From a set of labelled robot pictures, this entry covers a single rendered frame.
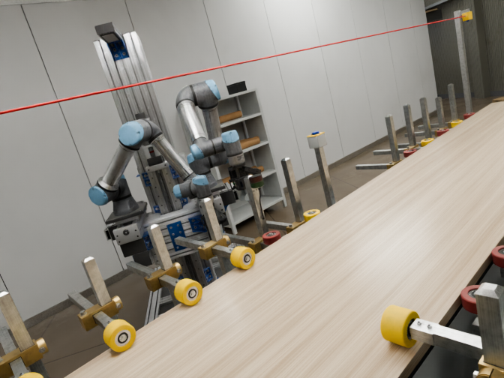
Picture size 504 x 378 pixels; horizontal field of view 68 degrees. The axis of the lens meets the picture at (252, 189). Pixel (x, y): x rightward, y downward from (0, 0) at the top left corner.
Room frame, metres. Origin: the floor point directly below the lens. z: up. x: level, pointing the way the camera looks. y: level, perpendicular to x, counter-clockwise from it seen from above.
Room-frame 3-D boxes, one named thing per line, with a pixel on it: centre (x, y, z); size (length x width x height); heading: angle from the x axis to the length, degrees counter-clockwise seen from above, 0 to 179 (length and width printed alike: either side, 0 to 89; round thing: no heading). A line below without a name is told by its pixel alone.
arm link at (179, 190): (1.96, 0.34, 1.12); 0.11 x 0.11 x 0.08; 71
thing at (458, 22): (3.21, -2.04, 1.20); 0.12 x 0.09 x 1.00; 38
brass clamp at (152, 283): (1.34, 0.41, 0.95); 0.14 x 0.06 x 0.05; 128
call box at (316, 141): (1.98, -0.40, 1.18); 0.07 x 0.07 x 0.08; 38
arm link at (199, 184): (1.91, 0.25, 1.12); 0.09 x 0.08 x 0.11; 71
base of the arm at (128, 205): (2.23, 0.76, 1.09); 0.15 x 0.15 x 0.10
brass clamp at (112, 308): (1.18, 0.61, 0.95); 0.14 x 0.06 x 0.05; 128
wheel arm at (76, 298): (1.21, 0.65, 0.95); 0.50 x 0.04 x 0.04; 38
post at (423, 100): (2.74, -1.38, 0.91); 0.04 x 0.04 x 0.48; 38
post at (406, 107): (2.59, -1.18, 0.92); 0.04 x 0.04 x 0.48; 38
